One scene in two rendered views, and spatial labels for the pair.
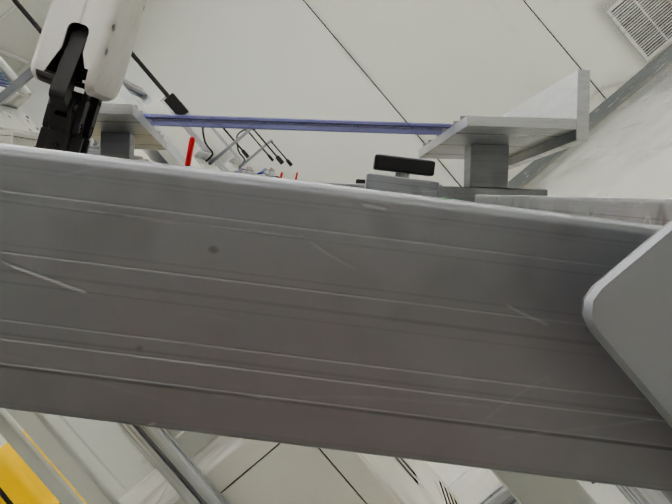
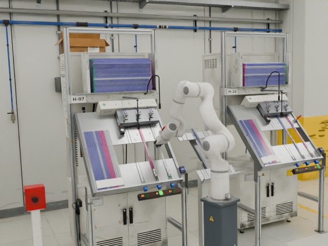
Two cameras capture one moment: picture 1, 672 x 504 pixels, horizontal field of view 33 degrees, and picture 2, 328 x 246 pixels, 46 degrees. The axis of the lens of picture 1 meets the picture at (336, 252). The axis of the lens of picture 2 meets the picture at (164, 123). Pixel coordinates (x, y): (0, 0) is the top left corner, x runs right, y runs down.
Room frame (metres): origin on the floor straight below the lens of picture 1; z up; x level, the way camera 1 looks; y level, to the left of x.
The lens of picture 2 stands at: (-0.48, -2.63, 1.49)
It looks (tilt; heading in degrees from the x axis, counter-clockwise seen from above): 7 degrees down; 63
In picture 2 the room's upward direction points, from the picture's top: 2 degrees counter-clockwise
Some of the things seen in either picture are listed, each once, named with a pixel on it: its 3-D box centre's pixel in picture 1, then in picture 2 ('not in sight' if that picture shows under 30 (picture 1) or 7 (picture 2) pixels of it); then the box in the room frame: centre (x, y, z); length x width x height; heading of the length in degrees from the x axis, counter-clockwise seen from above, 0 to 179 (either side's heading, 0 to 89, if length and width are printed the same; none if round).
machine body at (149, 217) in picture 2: not in sight; (115, 213); (0.64, 0.54, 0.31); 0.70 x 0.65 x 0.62; 178
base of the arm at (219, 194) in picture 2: not in sight; (219, 184); (0.96, -0.60, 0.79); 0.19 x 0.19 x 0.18
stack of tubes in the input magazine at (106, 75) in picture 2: not in sight; (121, 74); (0.69, 0.41, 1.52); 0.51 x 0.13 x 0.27; 178
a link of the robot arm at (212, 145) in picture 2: not in sight; (215, 153); (0.92, -0.61, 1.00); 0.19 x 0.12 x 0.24; 10
